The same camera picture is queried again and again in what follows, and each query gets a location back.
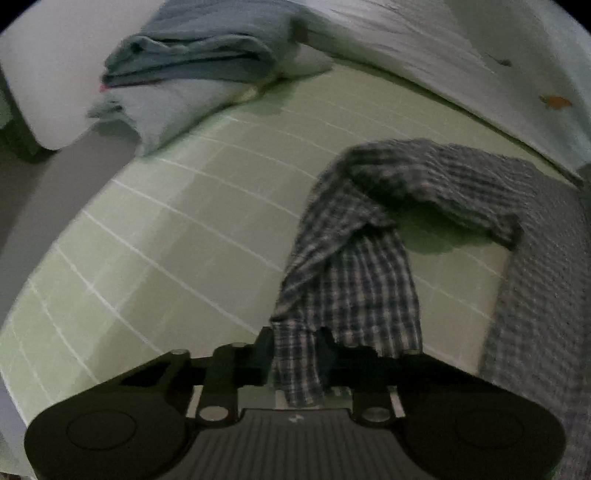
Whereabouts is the pale blue crumpled cloth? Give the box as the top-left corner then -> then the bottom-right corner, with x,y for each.
85,44 -> 335,158

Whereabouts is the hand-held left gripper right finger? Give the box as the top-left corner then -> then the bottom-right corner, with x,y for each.
316,327 -> 462,425

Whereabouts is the white board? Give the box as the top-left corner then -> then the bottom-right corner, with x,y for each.
0,18 -> 105,152

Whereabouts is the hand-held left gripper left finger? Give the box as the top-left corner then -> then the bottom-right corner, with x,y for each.
117,327 -> 278,423

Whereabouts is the blue plaid shirt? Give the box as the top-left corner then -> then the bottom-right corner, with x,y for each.
269,137 -> 591,480

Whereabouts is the pale blue carrot-print sheet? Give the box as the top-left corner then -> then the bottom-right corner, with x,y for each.
300,0 -> 591,185

